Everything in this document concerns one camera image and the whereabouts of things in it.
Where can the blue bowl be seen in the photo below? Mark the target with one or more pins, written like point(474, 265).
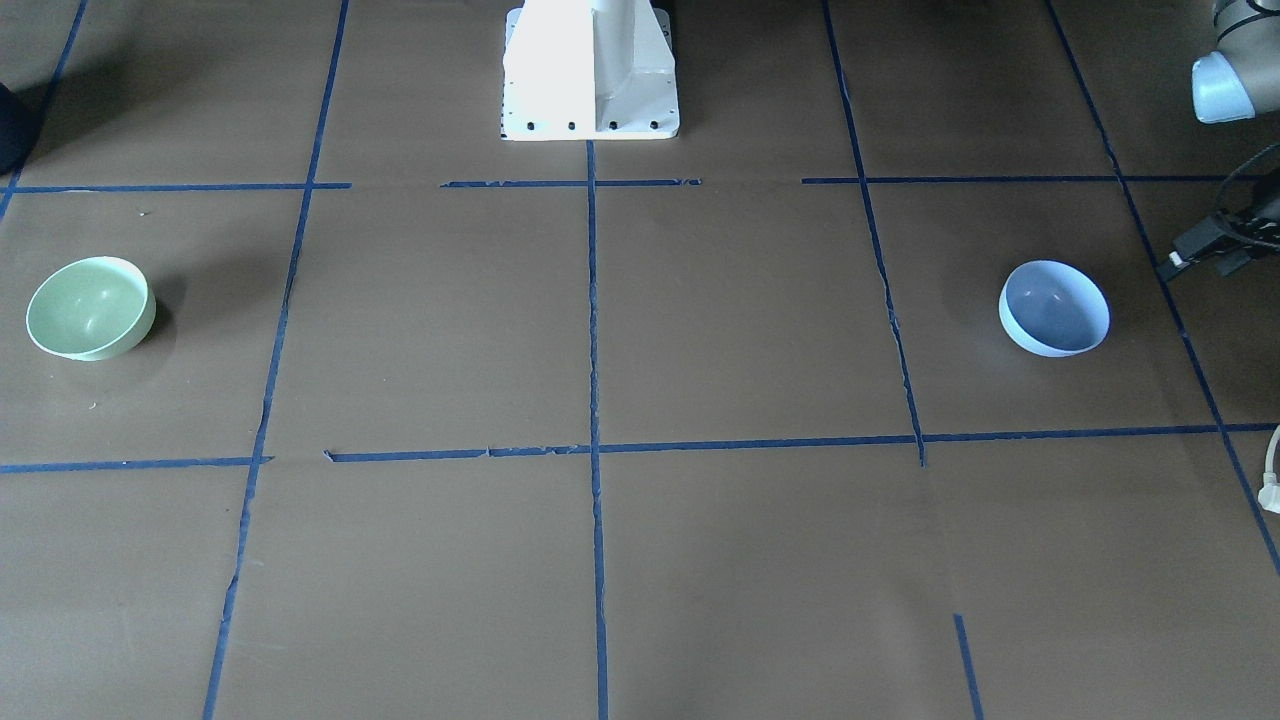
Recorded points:
point(1051, 309)

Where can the green bowl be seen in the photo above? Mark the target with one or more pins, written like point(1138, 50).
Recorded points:
point(92, 310)

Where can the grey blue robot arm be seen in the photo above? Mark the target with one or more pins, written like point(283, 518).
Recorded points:
point(1239, 79)

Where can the blue saucepan with lid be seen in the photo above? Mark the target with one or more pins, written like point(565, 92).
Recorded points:
point(19, 130)

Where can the white pedestal column base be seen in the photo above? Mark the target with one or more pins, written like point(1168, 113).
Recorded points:
point(589, 71)

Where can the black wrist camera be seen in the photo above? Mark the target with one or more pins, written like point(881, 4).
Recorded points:
point(1227, 240)

